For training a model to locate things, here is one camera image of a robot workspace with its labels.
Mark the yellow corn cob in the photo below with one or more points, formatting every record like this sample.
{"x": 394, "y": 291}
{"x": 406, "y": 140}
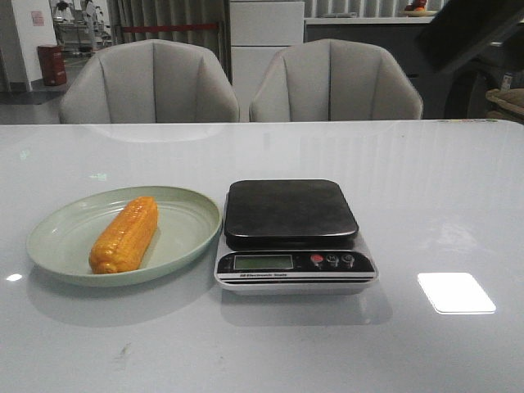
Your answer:
{"x": 122, "y": 245}

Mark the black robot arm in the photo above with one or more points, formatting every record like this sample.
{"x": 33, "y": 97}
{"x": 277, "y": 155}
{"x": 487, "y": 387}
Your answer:
{"x": 462, "y": 29}

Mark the black silver kitchen scale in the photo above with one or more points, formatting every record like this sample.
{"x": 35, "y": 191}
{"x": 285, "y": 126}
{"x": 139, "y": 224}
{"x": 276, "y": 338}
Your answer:
{"x": 291, "y": 236}

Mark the right grey upholstered chair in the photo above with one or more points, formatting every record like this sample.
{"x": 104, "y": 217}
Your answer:
{"x": 312, "y": 82}

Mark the grey upholstered chair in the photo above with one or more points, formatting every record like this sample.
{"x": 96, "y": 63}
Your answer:
{"x": 312, "y": 82}
{"x": 150, "y": 81}

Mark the light green plate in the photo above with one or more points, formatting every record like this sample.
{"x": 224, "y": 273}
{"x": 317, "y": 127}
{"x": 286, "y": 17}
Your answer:
{"x": 188, "y": 223}

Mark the left grey upholstered chair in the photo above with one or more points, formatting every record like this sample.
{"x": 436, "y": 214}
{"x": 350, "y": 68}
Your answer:
{"x": 150, "y": 81}

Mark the white cabinet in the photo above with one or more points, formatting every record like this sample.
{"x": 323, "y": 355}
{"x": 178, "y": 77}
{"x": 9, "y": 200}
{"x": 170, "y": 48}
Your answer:
{"x": 258, "y": 30}

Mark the red barrier tape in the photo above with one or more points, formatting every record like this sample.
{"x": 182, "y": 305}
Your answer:
{"x": 169, "y": 28}

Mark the grey counter with white top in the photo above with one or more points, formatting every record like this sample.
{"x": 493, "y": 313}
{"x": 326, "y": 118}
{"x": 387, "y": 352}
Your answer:
{"x": 369, "y": 39}

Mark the fruit plate on counter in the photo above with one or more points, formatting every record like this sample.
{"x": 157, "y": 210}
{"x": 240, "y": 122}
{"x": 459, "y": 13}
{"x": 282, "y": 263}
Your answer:
{"x": 417, "y": 8}

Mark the red bin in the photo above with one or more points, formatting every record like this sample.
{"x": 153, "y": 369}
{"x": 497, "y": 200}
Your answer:
{"x": 52, "y": 65}

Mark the beige cushion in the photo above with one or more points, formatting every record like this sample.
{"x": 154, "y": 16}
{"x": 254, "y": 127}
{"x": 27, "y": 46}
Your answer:
{"x": 506, "y": 104}

